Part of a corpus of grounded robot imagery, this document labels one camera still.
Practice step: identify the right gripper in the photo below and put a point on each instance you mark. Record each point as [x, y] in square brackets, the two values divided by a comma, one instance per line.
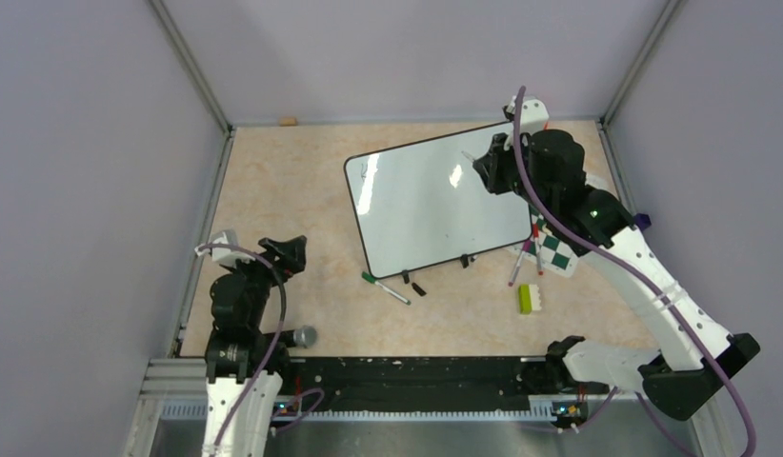
[491, 164]

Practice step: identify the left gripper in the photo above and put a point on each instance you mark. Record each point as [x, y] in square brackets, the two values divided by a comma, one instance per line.
[291, 254]

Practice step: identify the white whiteboard black frame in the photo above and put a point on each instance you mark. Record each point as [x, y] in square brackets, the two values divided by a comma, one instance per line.
[422, 204]

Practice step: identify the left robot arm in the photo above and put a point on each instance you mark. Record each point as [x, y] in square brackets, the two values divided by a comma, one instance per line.
[244, 365]

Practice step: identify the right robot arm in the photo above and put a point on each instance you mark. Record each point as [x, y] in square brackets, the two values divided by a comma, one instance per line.
[695, 357]

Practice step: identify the red cap marker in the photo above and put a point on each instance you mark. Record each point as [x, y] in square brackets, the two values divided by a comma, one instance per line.
[537, 249]

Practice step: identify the green cap marker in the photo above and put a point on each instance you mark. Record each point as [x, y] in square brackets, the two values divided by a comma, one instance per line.
[374, 281]

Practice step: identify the microphone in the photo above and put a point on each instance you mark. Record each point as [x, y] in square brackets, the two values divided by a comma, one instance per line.
[303, 337]

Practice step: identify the green white chess mat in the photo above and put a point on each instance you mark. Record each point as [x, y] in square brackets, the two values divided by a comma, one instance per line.
[557, 257]

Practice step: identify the cork stopper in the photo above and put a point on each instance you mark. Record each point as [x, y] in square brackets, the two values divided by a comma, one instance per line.
[287, 122]

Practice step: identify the green lego brick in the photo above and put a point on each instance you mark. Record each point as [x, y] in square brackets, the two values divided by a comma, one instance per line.
[525, 300]

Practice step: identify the white lego brick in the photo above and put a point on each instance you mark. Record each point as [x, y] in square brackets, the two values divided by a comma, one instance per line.
[536, 298]

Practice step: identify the purple block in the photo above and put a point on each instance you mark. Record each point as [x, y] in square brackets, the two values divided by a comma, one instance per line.
[643, 221]

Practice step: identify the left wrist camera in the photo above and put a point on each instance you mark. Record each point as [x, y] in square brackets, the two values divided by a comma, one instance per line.
[222, 247]

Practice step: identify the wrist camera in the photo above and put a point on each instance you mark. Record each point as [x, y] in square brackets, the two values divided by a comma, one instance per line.
[222, 247]
[534, 115]

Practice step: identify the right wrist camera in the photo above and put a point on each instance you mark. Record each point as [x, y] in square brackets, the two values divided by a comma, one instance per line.
[534, 115]

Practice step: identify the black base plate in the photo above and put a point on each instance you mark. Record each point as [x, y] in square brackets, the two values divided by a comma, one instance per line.
[431, 384]

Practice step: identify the slotted cable duct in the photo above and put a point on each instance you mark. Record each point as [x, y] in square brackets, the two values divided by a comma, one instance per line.
[541, 412]

